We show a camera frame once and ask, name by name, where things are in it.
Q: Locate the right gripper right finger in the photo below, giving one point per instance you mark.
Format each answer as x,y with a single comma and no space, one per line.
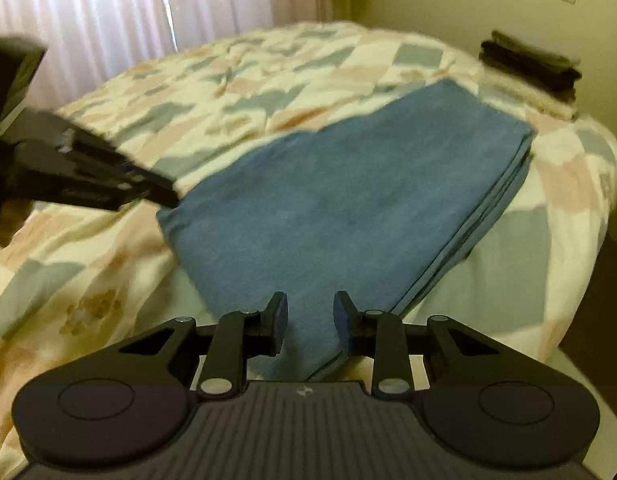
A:
380,336

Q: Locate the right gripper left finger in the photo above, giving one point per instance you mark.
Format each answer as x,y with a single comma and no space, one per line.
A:
238,337

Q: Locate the blue denim jeans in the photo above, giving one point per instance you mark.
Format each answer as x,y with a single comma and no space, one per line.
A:
378,205

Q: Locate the pink grey checkered quilt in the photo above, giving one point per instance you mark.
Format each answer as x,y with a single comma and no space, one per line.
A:
75,280

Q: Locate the pink curtain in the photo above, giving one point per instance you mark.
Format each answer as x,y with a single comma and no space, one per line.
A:
92,41

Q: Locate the folded cream fleece blanket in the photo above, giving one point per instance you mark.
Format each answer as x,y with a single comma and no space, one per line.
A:
521,91

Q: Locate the folded black garment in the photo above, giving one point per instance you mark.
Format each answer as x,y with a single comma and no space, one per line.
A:
547,70

